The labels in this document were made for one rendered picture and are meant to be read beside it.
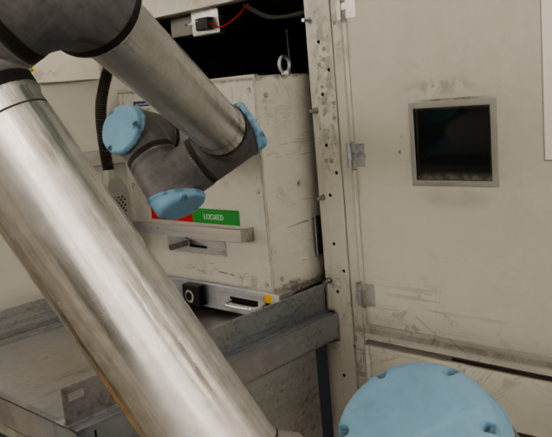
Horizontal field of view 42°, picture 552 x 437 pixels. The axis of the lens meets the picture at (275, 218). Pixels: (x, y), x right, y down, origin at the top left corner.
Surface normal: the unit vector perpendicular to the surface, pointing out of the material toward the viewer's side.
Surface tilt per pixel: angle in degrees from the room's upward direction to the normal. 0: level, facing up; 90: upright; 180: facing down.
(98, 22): 128
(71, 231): 72
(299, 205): 90
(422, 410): 39
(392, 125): 90
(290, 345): 90
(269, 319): 90
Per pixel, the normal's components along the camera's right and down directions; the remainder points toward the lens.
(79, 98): 0.45, 0.11
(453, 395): -0.42, -0.64
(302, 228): 0.73, 0.05
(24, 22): 0.47, 0.53
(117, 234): 0.66, -0.46
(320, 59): -0.68, 0.18
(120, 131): -0.51, -0.14
